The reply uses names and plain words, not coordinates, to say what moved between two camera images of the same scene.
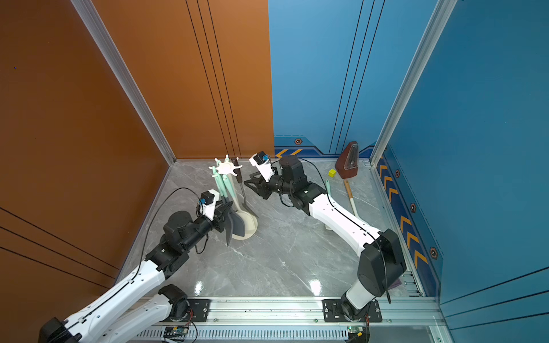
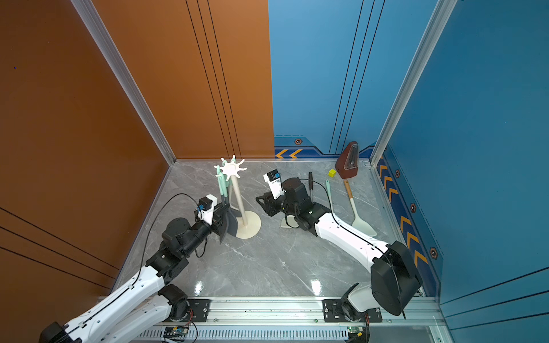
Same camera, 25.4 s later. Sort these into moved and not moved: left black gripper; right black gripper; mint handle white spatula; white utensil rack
Moved: right black gripper
Not moved: mint handle white spatula; white utensil rack; left black gripper
